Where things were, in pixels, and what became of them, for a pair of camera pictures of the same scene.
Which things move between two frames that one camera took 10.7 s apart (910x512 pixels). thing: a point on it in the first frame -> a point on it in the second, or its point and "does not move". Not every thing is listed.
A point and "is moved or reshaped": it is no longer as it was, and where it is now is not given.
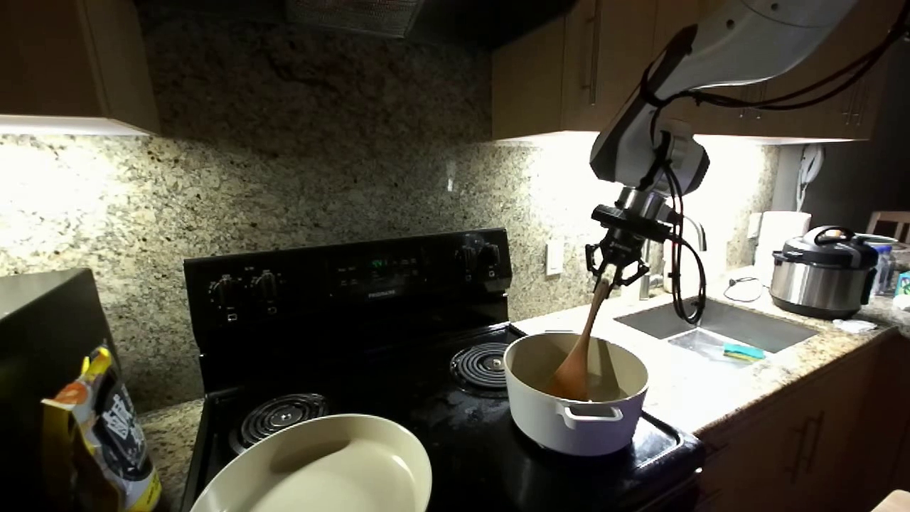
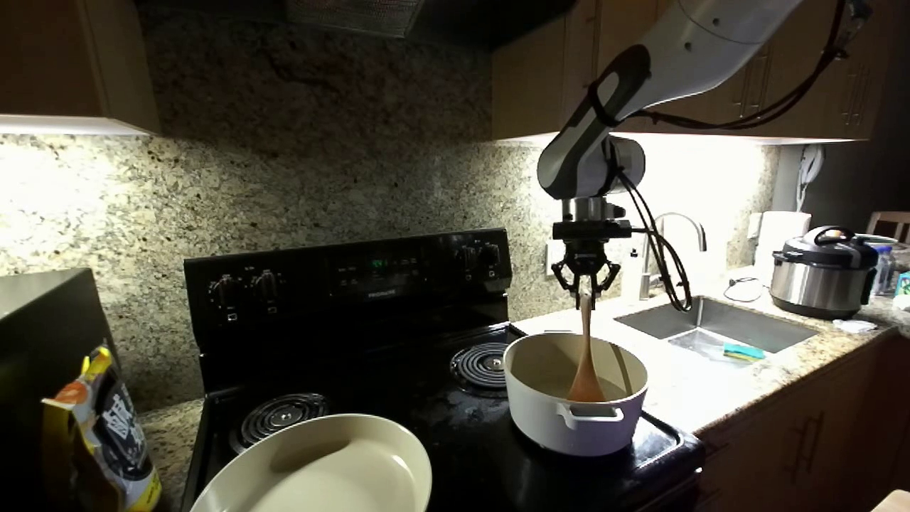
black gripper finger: (641, 271) -> (607, 280)
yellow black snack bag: (110, 428) does not move
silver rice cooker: (821, 271) does not move
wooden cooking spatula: (574, 364) is moved or reshaped
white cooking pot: (592, 423) does not move
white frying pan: (328, 462) does not move
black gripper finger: (590, 257) -> (574, 285)
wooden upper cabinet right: (584, 69) does not move
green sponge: (746, 354) does not move
